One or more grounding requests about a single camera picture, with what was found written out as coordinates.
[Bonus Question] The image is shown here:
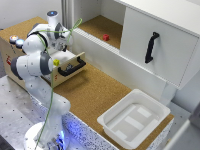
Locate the wooden drawer box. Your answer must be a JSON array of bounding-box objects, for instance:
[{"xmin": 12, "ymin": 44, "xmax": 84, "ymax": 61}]
[{"xmin": 0, "ymin": 16, "xmax": 86, "ymax": 90}]

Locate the black drawer handle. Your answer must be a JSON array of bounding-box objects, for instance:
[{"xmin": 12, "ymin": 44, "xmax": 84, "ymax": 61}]
[{"xmin": 57, "ymin": 56, "xmax": 87, "ymax": 78}]

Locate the wooden drawer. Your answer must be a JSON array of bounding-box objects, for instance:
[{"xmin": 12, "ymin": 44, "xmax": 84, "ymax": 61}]
[{"xmin": 49, "ymin": 51, "xmax": 87, "ymax": 89}]

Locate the black door handle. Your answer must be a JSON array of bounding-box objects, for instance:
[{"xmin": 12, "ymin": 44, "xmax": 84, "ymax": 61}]
[{"xmin": 144, "ymin": 31, "xmax": 161, "ymax": 65}]

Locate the white cabinet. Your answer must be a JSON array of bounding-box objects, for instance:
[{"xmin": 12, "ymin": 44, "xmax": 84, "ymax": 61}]
[{"xmin": 71, "ymin": 0, "xmax": 200, "ymax": 108}]

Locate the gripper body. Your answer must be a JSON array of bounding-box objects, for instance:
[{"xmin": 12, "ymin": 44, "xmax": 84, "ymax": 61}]
[{"xmin": 58, "ymin": 31, "xmax": 75, "ymax": 53}]

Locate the blue button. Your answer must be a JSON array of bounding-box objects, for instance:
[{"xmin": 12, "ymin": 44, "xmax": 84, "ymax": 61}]
[{"xmin": 15, "ymin": 38, "xmax": 26, "ymax": 48}]

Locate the yellow block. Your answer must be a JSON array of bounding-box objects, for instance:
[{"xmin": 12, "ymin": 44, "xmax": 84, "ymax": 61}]
[{"xmin": 53, "ymin": 58, "xmax": 61, "ymax": 67}]

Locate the white sliding door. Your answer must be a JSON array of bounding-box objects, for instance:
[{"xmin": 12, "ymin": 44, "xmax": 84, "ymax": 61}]
[{"xmin": 118, "ymin": 6, "xmax": 200, "ymax": 90}]

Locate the white plastic box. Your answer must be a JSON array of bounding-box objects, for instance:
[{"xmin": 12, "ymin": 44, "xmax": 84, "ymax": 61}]
[{"xmin": 96, "ymin": 88, "xmax": 172, "ymax": 150}]

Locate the red button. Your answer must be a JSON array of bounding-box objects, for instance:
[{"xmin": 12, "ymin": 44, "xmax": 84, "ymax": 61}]
[{"xmin": 9, "ymin": 34, "xmax": 20, "ymax": 44}]

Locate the pink block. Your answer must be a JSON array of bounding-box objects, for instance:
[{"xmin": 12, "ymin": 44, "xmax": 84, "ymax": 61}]
[{"xmin": 102, "ymin": 33, "xmax": 111, "ymax": 42}]

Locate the green cable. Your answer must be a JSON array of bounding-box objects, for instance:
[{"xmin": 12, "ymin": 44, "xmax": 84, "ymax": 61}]
[{"xmin": 33, "ymin": 17, "xmax": 84, "ymax": 150}]

